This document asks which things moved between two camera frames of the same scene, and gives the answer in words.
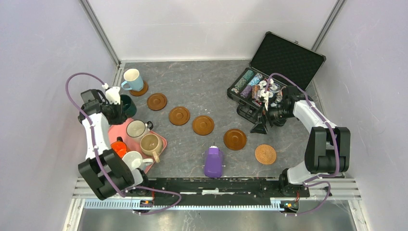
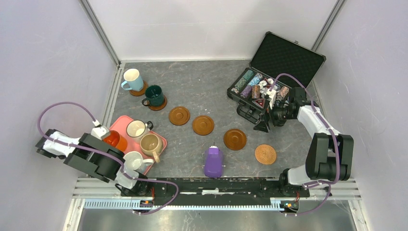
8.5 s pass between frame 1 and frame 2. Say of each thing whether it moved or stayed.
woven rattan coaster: stayed
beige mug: stayed
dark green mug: moved
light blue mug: stayed
